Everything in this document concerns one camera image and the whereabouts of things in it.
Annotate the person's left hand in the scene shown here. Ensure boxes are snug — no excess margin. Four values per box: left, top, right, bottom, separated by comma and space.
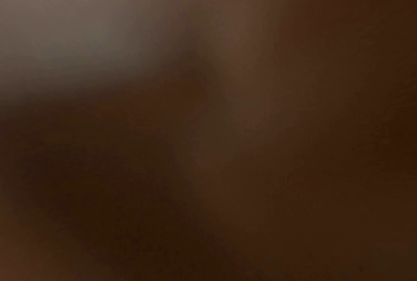
0, 0, 417, 281

